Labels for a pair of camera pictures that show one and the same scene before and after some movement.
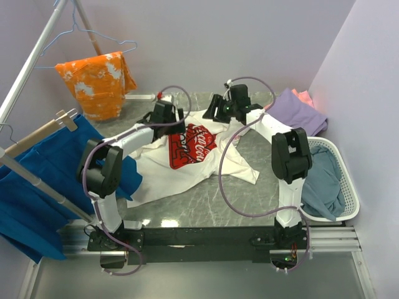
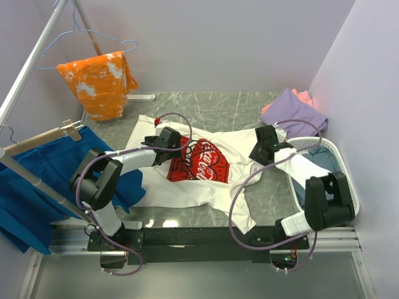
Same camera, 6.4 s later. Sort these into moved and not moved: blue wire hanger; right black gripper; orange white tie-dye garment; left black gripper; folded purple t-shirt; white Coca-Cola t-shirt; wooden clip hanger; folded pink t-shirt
Moved: right black gripper; wooden clip hanger; left black gripper; white Coca-Cola t-shirt
Not moved: blue wire hanger; folded pink t-shirt; orange white tie-dye garment; folded purple t-shirt
